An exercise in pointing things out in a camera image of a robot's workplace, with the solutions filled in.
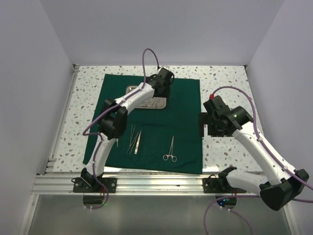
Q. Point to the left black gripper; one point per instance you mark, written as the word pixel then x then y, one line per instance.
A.
pixel 166 93

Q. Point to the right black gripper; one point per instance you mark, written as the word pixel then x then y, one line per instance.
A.
pixel 204 118

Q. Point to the dark green surgical cloth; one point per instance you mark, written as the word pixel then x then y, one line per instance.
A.
pixel 179 119

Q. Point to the steel ring-handle hemostat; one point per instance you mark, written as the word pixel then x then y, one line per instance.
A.
pixel 170 154

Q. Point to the thin steel tweezers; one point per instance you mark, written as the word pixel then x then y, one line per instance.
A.
pixel 132 143
pixel 132 132

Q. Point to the wide steel tweezers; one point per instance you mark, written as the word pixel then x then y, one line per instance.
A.
pixel 137 142

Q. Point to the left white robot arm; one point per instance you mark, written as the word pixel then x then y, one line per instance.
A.
pixel 112 124

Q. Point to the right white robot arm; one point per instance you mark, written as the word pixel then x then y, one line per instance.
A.
pixel 281 181

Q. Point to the steel instrument tray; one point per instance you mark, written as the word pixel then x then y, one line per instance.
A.
pixel 142 97

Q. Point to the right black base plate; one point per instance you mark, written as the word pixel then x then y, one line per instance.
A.
pixel 215 185

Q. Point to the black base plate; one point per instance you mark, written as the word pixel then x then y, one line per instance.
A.
pixel 107 184
pixel 215 185

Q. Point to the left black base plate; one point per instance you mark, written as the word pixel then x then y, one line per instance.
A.
pixel 107 184

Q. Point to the left side aluminium rail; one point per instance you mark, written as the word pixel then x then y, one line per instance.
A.
pixel 52 154

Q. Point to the aluminium mounting rail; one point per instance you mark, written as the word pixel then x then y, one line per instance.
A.
pixel 127 183

